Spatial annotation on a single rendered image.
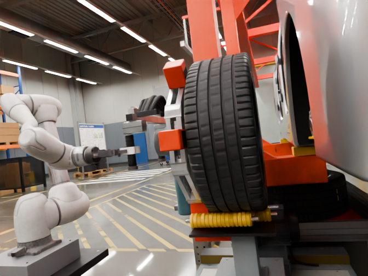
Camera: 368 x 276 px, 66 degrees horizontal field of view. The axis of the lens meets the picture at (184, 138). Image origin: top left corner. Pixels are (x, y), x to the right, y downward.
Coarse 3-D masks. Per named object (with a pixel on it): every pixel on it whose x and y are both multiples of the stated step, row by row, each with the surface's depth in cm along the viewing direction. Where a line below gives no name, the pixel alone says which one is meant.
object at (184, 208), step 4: (176, 184) 141; (188, 184) 140; (176, 188) 142; (180, 188) 140; (176, 192) 142; (180, 192) 140; (176, 196) 143; (180, 196) 140; (184, 196) 140; (180, 200) 141; (184, 200) 140; (180, 204) 141; (184, 204) 140; (188, 204) 140; (180, 208) 141; (184, 208) 140; (188, 208) 140; (180, 212) 141; (184, 212) 140; (188, 212) 140
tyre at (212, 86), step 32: (192, 64) 114; (224, 64) 104; (192, 96) 99; (224, 96) 95; (192, 128) 96; (224, 128) 93; (192, 160) 97; (224, 160) 94; (256, 160) 92; (224, 192) 101; (256, 192) 98
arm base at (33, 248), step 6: (36, 240) 138; (42, 240) 140; (48, 240) 142; (54, 240) 146; (60, 240) 148; (18, 246) 138; (24, 246) 136; (30, 246) 136; (36, 246) 137; (42, 246) 139; (48, 246) 141; (12, 252) 132; (18, 252) 133; (24, 252) 135; (30, 252) 134; (36, 252) 133
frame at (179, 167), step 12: (168, 96) 110; (180, 96) 108; (168, 108) 105; (180, 108) 104; (168, 120) 104; (180, 120) 103; (180, 168) 103; (180, 180) 108; (192, 180) 108; (192, 192) 118
